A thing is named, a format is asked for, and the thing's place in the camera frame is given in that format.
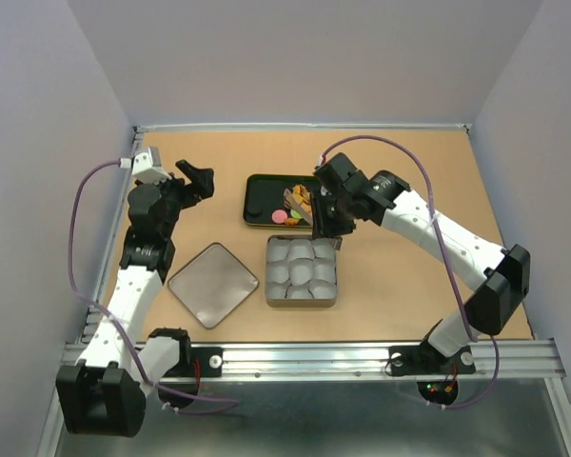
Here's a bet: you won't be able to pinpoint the black round cookie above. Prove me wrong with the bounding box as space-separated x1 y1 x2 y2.
246 205 263 219

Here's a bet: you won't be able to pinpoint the pink round cookie lower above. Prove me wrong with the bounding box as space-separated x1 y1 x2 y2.
271 209 288 225

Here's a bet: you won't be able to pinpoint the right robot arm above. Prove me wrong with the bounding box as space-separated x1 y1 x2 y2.
311 153 531 371

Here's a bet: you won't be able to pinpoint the aluminium front rail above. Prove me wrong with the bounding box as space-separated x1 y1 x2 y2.
192 339 566 383

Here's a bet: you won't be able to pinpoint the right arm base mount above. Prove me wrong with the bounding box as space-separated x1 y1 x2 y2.
388 342 476 377

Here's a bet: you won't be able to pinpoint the round orange cookie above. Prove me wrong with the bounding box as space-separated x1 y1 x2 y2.
292 185 310 205

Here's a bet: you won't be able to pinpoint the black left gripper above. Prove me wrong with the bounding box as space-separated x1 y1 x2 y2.
142 161 212 238

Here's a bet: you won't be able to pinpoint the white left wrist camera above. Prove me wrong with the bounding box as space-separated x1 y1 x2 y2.
118 147 171 184

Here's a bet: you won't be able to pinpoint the square cookie tin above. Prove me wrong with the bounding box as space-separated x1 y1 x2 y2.
265 234 338 309

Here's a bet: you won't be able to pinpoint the black cookie tray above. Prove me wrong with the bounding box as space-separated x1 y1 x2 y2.
243 174 320 230

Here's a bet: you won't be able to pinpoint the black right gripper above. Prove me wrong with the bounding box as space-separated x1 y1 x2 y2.
308 189 356 240

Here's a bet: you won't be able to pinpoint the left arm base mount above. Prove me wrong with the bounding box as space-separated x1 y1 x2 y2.
161 346 224 379

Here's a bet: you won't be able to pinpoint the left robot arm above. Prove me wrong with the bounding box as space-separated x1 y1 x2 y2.
55 152 214 437

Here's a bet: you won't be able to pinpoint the tin lid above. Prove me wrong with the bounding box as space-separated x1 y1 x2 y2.
167 243 259 329

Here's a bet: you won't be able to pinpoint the metal tongs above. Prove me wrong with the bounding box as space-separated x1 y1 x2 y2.
284 189 342 250

